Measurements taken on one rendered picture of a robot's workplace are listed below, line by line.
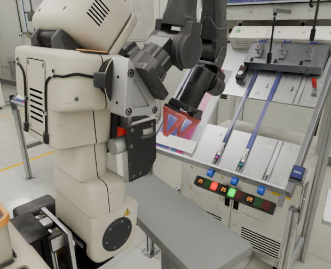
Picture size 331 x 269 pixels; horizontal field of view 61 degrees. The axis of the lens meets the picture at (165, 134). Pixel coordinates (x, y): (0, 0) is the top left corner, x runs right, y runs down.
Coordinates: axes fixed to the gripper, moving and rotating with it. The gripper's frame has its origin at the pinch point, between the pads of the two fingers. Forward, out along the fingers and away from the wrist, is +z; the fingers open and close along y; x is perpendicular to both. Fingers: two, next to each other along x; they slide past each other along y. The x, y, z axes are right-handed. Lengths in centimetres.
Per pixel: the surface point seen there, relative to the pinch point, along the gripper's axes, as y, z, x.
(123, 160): 81, 46, 55
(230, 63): 73, -34, 18
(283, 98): 60, -28, -15
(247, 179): 41.5, 7.9, -20.3
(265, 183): 39.5, 5.9, -26.7
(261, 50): 66, -44, 5
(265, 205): 39, 13, -30
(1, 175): 99, 132, 173
